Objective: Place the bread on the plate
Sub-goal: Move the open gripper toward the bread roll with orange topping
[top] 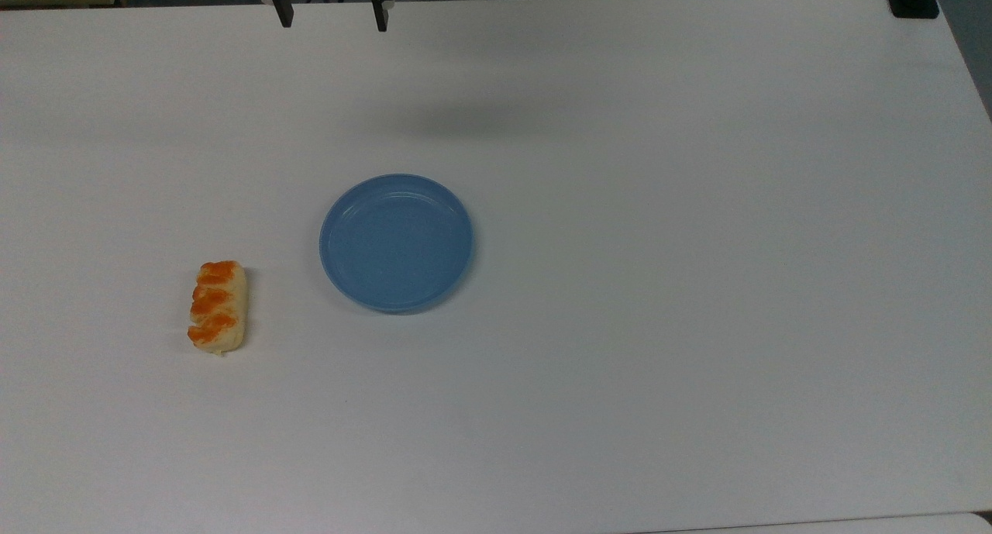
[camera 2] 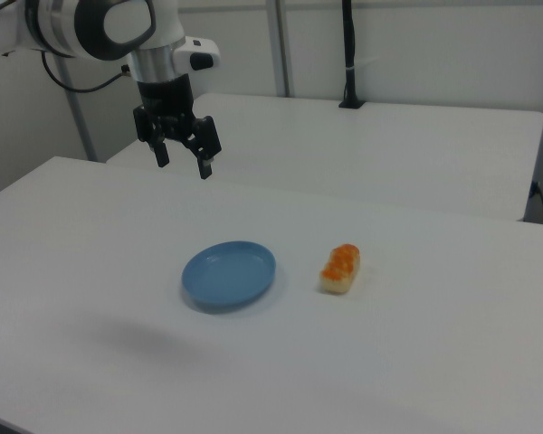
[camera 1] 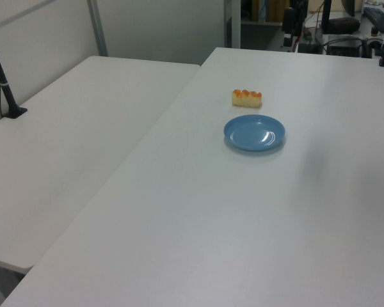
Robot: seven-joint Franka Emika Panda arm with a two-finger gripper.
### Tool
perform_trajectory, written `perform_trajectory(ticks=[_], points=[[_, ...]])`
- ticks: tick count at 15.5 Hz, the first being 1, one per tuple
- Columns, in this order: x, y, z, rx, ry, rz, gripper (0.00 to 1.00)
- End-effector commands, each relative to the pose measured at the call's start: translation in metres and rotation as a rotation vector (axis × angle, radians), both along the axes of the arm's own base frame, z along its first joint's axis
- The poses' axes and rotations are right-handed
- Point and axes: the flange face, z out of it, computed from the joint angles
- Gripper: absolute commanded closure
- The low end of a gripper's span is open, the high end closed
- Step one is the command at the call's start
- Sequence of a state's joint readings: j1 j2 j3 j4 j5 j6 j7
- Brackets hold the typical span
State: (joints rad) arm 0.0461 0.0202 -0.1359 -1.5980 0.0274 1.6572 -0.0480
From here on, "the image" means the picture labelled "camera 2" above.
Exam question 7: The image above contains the black power cable with plug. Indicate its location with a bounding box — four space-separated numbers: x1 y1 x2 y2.
529 179 543 225

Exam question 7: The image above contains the white side table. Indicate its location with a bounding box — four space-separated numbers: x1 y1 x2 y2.
104 92 543 222

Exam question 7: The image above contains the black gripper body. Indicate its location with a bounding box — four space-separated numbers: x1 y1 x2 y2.
137 74 195 139

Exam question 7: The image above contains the bread with orange topping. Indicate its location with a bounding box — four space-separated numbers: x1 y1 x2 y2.
318 243 362 295

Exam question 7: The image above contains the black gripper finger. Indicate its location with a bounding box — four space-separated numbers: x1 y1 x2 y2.
185 116 223 181
133 104 170 169

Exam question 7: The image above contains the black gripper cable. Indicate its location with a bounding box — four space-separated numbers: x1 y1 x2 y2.
40 49 132 95

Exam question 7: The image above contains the black camera pole with clamp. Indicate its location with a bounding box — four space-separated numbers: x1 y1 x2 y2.
338 0 367 110

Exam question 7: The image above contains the blue round plate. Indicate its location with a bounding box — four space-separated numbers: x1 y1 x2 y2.
181 240 278 314

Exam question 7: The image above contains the grey metal frame post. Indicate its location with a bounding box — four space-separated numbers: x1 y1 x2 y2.
265 0 296 98
53 56 97 163

